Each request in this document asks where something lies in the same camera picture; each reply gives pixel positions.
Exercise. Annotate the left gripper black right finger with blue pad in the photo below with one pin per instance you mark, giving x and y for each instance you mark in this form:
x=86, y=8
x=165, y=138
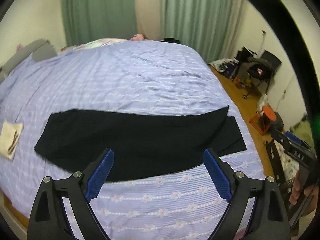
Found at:
x=268, y=219

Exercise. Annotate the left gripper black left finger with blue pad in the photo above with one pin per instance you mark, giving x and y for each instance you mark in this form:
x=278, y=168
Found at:
x=48, y=218

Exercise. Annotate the black pants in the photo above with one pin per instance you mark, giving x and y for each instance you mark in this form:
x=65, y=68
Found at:
x=144, y=145

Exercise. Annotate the person's right hand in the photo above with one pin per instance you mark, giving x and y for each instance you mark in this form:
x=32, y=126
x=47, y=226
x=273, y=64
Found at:
x=309, y=191

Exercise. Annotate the black metal rack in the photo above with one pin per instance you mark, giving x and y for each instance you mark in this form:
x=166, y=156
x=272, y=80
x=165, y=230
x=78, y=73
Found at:
x=274, y=158

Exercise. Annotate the olive green clothes pile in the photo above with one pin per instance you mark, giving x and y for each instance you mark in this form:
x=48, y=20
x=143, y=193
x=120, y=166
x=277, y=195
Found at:
x=302, y=130

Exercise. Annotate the folded beige cloth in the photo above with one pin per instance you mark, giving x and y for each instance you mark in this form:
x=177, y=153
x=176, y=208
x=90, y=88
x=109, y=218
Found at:
x=10, y=135

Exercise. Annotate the black chair with clothes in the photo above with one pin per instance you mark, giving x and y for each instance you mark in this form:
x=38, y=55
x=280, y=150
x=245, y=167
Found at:
x=261, y=68

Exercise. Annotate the green curtain right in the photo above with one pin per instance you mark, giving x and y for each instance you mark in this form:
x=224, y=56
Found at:
x=210, y=27

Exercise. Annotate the green curtain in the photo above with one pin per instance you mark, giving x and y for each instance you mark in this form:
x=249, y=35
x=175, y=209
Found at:
x=88, y=20
x=210, y=27

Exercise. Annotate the green curtain left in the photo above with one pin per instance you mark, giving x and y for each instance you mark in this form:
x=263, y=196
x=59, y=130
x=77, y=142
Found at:
x=88, y=20

